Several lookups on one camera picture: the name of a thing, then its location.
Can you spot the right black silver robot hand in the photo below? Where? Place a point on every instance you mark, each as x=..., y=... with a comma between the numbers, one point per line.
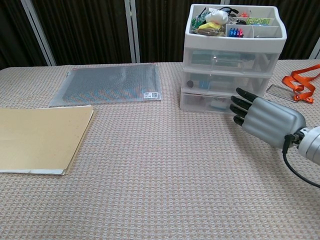
x=270, y=120

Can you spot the grey mesh zip pouch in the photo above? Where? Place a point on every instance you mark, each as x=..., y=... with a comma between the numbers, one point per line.
x=107, y=85

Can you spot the clear drawer holding white paper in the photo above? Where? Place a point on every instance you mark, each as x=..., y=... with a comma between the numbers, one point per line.
x=197, y=102

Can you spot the translucent plastic drawer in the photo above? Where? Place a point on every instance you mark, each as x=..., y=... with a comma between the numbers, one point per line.
x=250, y=58

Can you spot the green printed packet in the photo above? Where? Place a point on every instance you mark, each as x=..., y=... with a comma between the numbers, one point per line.
x=198, y=19

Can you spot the black sunglasses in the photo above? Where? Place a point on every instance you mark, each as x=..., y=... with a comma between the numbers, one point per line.
x=228, y=10

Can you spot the small bag of clips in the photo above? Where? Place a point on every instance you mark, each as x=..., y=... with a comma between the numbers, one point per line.
x=210, y=31

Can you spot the red orange small item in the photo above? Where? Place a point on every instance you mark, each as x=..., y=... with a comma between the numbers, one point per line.
x=244, y=14

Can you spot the clear badge holder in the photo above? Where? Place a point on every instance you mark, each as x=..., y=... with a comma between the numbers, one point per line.
x=280, y=90

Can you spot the clear drawer holding black disc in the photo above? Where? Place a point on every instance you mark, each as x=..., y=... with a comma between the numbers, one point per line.
x=225, y=83

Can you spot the white partition post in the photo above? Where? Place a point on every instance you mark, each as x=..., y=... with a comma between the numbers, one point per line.
x=132, y=30
x=40, y=35
x=315, y=51

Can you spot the yellow small item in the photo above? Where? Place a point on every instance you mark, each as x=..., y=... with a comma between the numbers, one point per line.
x=210, y=25

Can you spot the small black disc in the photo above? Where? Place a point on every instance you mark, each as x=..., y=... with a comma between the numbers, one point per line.
x=190, y=83

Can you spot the blue and pink clips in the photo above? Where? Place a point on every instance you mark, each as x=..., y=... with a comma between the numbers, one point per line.
x=235, y=32

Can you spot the beige woven tablecloth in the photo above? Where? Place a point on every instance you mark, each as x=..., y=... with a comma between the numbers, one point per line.
x=150, y=195

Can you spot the manila paper folder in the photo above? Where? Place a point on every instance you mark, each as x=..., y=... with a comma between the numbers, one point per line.
x=40, y=140

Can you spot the white crumpled wad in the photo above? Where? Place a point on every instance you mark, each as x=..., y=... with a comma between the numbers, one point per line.
x=217, y=16

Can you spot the white plastic drawer organizer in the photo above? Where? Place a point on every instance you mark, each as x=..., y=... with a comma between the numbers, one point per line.
x=232, y=42

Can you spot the green patterned card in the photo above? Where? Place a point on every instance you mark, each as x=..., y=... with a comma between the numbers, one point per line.
x=258, y=21

